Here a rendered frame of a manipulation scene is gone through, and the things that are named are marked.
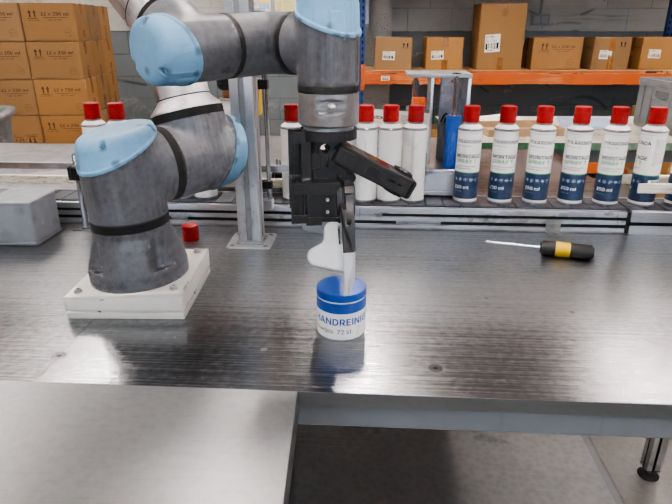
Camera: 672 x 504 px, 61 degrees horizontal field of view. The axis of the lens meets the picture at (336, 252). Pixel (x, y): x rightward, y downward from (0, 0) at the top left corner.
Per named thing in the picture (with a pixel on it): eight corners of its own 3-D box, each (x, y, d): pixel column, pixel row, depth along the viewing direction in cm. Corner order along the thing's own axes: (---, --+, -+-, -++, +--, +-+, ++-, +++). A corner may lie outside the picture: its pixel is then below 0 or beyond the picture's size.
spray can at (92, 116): (120, 191, 132) (107, 101, 124) (110, 198, 127) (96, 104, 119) (98, 191, 132) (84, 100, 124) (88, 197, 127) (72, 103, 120)
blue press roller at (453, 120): (454, 184, 130) (460, 110, 124) (456, 188, 127) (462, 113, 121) (440, 184, 130) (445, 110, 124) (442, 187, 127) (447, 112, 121)
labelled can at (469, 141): (474, 197, 127) (483, 103, 119) (478, 204, 122) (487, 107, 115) (450, 197, 127) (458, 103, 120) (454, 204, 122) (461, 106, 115)
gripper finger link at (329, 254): (308, 297, 71) (304, 227, 73) (355, 295, 72) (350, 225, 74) (309, 293, 68) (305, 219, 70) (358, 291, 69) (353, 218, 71)
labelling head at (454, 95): (456, 181, 139) (465, 72, 130) (464, 196, 127) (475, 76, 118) (399, 180, 140) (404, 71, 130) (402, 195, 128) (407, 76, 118)
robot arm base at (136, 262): (196, 251, 98) (188, 196, 94) (178, 290, 84) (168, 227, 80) (107, 257, 97) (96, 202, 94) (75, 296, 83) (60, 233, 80)
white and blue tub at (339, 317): (361, 316, 86) (362, 273, 83) (369, 339, 79) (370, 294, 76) (315, 318, 85) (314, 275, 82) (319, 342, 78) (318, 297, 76)
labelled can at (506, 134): (508, 198, 127) (519, 104, 119) (513, 205, 122) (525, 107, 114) (484, 198, 127) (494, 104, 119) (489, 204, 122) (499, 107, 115)
